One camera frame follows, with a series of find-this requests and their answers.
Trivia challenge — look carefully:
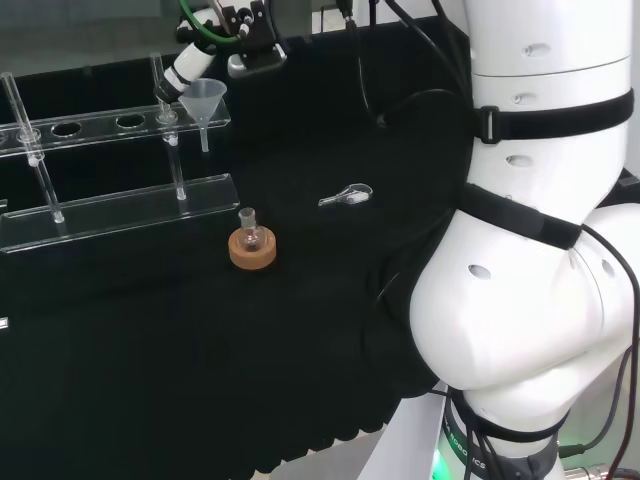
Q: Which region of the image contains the black cable with plug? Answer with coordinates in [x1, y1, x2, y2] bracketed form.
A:
[335, 0, 384, 127]

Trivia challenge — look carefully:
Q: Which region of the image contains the thin black cable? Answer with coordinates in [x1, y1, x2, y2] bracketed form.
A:
[384, 0, 474, 97]

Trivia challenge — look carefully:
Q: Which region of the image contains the black cloth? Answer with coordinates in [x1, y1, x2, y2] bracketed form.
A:
[0, 14, 476, 476]

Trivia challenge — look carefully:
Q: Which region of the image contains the cork ring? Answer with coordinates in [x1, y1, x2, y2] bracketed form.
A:
[228, 227, 278, 272]

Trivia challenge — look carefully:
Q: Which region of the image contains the small round-bottom glass flask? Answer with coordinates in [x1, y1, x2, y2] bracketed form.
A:
[237, 207, 264, 253]

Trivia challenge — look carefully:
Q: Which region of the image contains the green cable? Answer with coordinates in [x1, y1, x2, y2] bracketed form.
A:
[178, 0, 242, 49]

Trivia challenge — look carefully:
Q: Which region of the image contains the translucent plastic funnel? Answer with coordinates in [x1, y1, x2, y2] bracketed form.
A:
[178, 78, 229, 154]

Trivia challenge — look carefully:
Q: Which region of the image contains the clear acrylic funnel stand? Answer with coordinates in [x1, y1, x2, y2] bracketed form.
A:
[0, 52, 242, 255]

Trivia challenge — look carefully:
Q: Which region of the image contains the clear glass weighing funnel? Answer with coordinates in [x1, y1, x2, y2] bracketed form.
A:
[318, 182, 374, 209]

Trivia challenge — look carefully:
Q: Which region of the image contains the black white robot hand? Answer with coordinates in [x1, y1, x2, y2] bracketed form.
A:
[153, 0, 290, 106]

